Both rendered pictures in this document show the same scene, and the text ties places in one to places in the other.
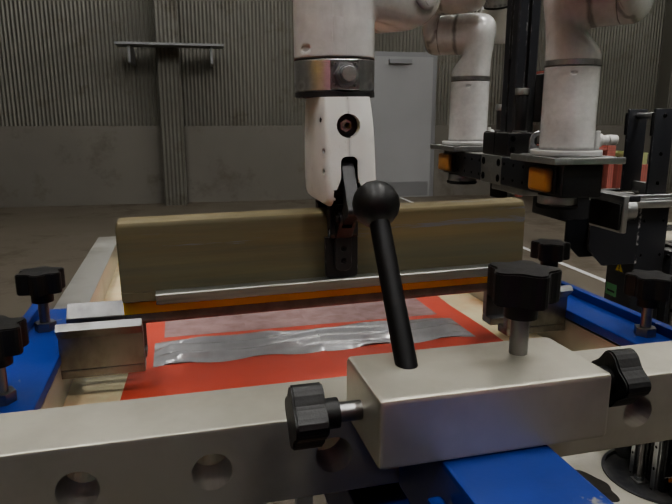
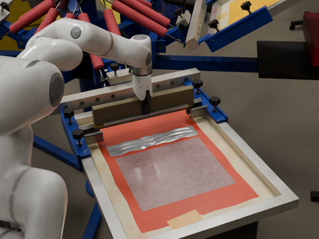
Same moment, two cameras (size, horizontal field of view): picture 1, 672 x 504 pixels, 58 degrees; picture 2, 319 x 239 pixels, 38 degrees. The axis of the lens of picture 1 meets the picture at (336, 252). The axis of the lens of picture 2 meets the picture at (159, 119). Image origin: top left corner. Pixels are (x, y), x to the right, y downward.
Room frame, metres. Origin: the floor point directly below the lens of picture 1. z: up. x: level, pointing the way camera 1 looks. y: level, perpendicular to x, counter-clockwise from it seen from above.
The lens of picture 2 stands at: (2.12, -0.09, 2.01)
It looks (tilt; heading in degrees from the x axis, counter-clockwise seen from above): 33 degrees down; 175
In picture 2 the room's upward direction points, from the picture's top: 3 degrees counter-clockwise
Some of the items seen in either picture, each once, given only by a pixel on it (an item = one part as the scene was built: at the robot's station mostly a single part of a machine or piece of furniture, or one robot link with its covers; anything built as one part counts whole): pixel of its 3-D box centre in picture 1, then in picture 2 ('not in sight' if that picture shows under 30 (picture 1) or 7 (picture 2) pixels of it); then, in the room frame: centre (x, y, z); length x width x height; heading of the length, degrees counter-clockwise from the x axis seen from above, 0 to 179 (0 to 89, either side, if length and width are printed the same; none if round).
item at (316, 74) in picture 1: (336, 76); (141, 66); (0.58, 0.00, 1.24); 0.09 x 0.07 x 0.03; 15
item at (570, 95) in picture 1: (576, 111); not in sight; (1.13, -0.44, 1.21); 0.16 x 0.13 x 0.15; 102
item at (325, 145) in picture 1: (335, 143); (142, 81); (0.59, 0.00, 1.18); 0.10 x 0.08 x 0.11; 15
